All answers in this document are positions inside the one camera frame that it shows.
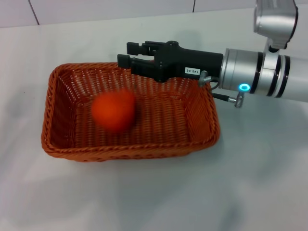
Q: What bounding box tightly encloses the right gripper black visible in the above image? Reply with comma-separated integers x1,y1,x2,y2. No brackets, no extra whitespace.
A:
117,40,223,83

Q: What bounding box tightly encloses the orange pear-shaped fruit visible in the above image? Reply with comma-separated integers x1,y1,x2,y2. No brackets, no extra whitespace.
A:
90,90,136,133

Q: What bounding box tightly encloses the orange woven basket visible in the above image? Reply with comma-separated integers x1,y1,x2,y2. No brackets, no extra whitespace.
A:
40,62,221,163

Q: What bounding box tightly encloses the black cable with silver connectors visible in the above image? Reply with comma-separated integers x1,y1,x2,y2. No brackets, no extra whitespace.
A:
198,69,245,109

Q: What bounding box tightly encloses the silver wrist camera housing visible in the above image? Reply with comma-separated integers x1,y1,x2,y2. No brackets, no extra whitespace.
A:
252,0,299,50

